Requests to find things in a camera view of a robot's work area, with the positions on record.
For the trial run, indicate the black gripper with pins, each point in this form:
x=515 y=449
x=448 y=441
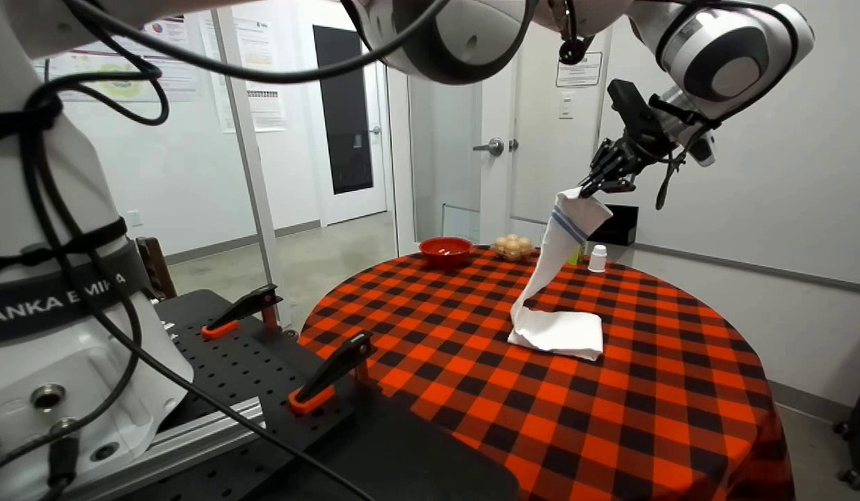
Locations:
x=639 y=159

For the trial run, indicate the red black checkered tablecloth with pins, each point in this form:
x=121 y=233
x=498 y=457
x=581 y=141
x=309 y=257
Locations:
x=556 y=435

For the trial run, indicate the white metal post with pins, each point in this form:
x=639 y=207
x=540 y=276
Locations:
x=250 y=186

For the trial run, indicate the narrow white wall poster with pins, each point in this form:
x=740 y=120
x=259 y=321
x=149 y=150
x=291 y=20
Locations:
x=266 y=93

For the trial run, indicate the wide white wall poster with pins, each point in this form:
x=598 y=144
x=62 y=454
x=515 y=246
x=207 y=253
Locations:
x=103 y=86

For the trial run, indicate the black box on floor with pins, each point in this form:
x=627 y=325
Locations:
x=618 y=228

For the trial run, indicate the black door panel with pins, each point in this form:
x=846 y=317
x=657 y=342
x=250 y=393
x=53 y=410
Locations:
x=346 y=112

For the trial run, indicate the small white bottle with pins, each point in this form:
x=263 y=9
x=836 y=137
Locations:
x=595 y=260

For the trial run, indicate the red bowl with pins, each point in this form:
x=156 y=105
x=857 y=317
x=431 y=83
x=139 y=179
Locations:
x=445 y=253

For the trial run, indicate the black perforated mounting board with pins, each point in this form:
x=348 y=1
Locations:
x=234 y=371

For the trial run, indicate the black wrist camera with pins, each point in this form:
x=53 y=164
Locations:
x=639 y=109

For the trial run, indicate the black clamp with orange tips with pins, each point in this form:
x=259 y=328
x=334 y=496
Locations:
x=332 y=378
x=243 y=310

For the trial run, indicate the white light switch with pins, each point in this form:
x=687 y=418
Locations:
x=565 y=108

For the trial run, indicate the brown wooden object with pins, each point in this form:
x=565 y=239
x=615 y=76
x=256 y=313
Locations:
x=156 y=269

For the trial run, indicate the white cloth with blue stripes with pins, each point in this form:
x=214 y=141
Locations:
x=556 y=325

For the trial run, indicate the white wall sign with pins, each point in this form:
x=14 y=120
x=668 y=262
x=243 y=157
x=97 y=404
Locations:
x=577 y=70

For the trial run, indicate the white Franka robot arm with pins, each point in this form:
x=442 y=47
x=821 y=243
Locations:
x=466 y=37

